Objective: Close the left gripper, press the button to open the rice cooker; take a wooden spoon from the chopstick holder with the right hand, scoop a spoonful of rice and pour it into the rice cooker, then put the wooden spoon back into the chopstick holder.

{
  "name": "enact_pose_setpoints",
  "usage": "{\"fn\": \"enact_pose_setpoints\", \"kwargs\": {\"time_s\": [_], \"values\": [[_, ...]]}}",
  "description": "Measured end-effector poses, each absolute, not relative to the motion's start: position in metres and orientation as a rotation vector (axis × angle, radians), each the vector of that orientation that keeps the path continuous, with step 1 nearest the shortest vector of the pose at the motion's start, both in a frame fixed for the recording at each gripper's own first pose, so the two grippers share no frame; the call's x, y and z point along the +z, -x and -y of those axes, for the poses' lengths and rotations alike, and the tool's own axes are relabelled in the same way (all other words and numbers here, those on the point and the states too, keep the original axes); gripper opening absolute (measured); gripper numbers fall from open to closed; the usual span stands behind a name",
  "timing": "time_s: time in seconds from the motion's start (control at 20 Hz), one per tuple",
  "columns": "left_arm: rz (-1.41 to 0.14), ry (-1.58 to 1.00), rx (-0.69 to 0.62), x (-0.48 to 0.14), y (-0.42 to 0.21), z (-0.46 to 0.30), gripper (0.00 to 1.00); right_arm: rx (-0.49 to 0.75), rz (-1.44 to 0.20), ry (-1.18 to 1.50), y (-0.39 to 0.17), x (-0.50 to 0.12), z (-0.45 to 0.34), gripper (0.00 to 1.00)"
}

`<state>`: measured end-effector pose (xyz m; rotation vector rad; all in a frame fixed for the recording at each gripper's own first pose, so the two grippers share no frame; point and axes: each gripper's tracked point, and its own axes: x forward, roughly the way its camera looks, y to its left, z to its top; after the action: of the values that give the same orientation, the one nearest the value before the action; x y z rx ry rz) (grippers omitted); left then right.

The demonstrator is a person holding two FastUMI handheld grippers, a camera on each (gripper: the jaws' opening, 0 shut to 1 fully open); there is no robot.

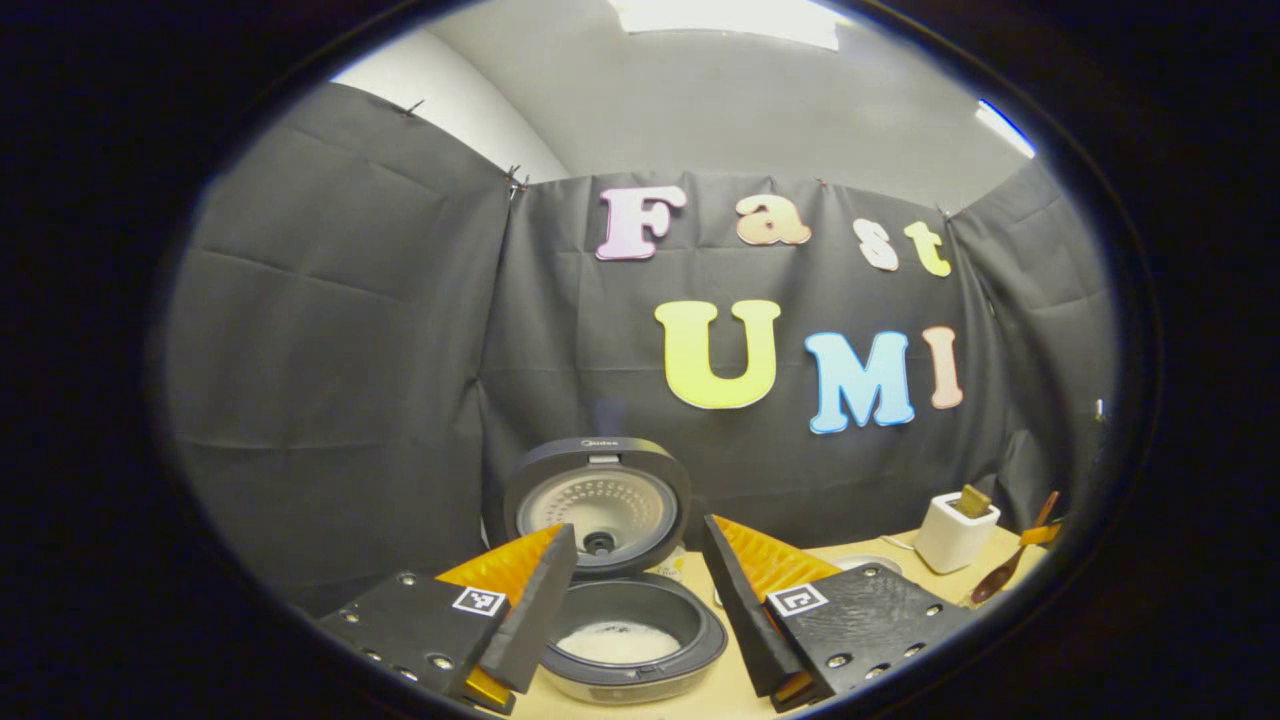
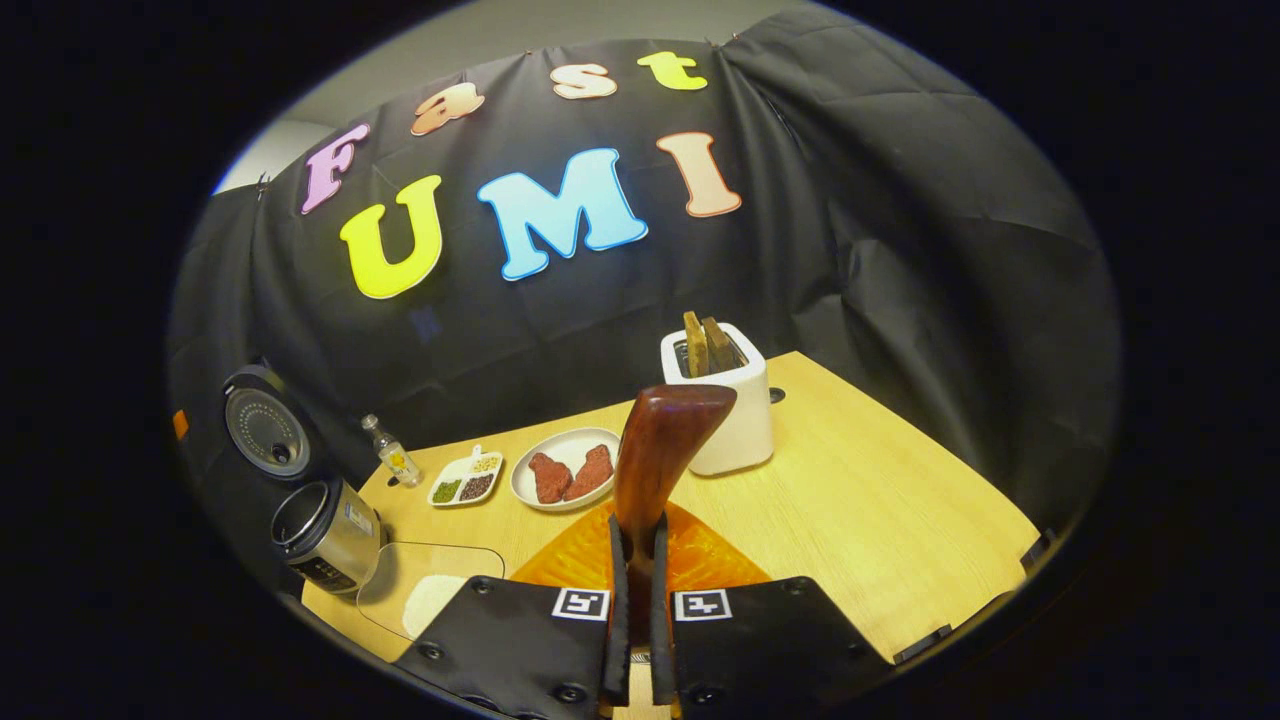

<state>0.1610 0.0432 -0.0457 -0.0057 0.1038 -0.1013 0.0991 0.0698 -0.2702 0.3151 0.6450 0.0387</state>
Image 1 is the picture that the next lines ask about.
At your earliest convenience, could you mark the large ceiling light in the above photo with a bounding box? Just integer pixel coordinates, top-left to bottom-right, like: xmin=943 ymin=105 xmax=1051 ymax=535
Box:
xmin=610 ymin=0 xmax=841 ymax=49

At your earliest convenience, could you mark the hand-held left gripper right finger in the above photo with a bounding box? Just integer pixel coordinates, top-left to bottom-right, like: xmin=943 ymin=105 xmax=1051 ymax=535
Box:
xmin=700 ymin=515 xmax=976 ymax=713

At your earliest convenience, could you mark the white rice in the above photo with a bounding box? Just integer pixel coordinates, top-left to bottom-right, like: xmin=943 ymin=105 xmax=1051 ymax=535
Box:
xmin=555 ymin=620 xmax=683 ymax=664

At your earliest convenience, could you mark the white toaster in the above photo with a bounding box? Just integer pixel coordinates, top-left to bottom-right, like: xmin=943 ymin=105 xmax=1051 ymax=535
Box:
xmin=914 ymin=492 xmax=1002 ymax=575

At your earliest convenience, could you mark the brown wooden spoon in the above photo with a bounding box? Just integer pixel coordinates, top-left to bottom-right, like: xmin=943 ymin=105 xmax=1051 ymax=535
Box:
xmin=970 ymin=490 xmax=1061 ymax=605

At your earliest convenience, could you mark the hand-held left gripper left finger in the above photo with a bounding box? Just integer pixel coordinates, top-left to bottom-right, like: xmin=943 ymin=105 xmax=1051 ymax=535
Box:
xmin=318 ymin=523 xmax=581 ymax=713

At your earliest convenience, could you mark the dark grey rice cooker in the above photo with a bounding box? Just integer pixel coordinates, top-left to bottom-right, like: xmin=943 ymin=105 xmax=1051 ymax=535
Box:
xmin=503 ymin=437 xmax=729 ymax=704

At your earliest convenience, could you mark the small ceiling light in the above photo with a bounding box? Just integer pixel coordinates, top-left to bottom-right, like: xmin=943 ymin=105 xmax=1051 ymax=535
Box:
xmin=975 ymin=100 xmax=1036 ymax=159

